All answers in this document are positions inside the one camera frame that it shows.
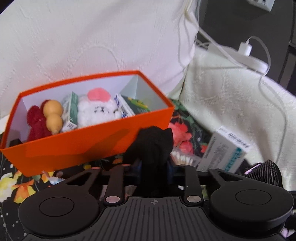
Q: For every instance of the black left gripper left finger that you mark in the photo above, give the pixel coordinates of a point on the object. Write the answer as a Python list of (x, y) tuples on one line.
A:
[(115, 192)]

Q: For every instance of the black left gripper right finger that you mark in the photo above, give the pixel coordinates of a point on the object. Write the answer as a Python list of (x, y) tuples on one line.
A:
[(193, 191)]

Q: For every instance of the white blue medicine box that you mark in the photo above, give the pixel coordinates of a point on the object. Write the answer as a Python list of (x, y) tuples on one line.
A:
[(225, 151)]

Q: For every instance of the black fabric item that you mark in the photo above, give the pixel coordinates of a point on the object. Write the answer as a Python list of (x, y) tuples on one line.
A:
[(149, 155)]

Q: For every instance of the black polka dot sock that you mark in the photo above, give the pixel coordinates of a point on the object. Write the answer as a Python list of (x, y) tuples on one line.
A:
[(267, 172)]

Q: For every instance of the white pink plush toy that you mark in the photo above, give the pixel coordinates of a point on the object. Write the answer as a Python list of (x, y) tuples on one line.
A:
[(97, 107)]

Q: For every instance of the small green printed box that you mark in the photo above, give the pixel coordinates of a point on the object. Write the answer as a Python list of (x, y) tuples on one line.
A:
[(130, 106)]

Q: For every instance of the cotton swab pack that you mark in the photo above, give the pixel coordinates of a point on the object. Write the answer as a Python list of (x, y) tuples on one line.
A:
[(181, 159)]

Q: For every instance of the black floral cloth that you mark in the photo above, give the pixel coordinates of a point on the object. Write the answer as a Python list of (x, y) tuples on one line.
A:
[(191, 139)]

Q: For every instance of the orange cardboard box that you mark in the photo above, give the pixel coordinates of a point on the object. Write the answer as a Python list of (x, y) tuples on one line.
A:
[(85, 144)]

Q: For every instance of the white green small box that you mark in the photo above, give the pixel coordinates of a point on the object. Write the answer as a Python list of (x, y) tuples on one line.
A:
[(70, 112)]

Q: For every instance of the wooden gourd toy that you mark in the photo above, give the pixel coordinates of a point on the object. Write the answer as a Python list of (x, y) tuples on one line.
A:
[(53, 111)]

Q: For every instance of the red pompom yarn toy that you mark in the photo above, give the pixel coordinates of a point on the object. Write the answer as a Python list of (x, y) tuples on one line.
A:
[(37, 122)]

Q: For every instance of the white power strip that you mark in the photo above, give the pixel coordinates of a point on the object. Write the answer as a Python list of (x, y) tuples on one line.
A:
[(249, 61)]

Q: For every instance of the white charger plug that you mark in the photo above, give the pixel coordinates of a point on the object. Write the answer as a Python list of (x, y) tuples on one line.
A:
[(245, 48)]

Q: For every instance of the white pillow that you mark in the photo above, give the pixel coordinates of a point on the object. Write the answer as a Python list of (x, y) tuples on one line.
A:
[(46, 41)]

